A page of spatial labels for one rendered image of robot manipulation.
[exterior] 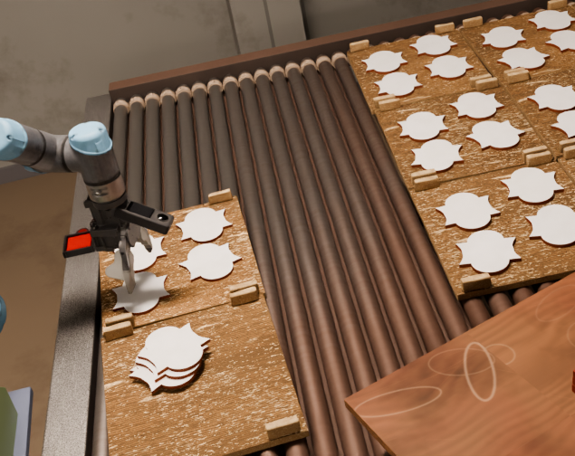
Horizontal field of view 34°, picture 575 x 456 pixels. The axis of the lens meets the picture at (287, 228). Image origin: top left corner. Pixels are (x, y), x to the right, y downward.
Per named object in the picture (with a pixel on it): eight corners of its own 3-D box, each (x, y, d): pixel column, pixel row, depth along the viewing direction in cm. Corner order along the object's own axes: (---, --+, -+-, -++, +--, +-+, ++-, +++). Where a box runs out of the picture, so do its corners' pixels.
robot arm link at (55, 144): (7, 128, 182) (54, 127, 178) (41, 138, 192) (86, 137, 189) (4, 166, 181) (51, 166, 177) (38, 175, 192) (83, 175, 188)
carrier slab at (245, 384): (113, 493, 159) (111, 487, 158) (102, 344, 193) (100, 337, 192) (310, 436, 162) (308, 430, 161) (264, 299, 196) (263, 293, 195)
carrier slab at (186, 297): (104, 340, 194) (101, 335, 193) (100, 235, 228) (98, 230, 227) (266, 298, 196) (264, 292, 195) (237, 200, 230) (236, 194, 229)
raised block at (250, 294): (232, 307, 193) (229, 297, 191) (230, 302, 194) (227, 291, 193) (260, 299, 193) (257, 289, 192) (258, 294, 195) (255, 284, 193)
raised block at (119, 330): (106, 342, 191) (102, 332, 189) (105, 337, 192) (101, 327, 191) (134, 334, 191) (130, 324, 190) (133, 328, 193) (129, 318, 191)
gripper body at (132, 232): (108, 234, 199) (91, 186, 193) (146, 232, 197) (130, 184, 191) (97, 255, 193) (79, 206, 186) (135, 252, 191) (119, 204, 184)
